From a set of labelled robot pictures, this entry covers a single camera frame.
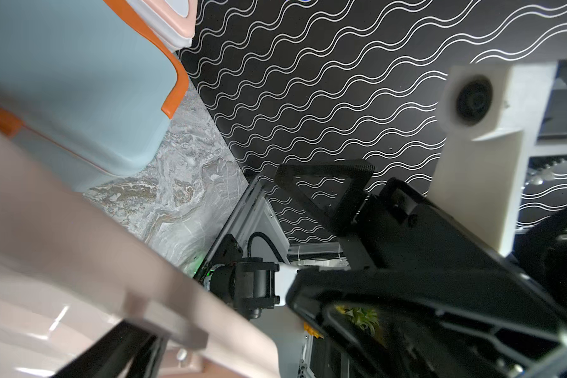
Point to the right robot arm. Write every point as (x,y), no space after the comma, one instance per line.
(437,285)

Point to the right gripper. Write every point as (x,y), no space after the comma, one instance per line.
(397,233)

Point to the blue orange first aid box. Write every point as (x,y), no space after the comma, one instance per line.
(86,88)

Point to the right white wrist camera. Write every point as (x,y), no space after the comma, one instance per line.
(481,169)

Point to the white pink first aid box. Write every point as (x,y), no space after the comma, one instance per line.
(173,21)

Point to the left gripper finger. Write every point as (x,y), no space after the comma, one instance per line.
(125,348)

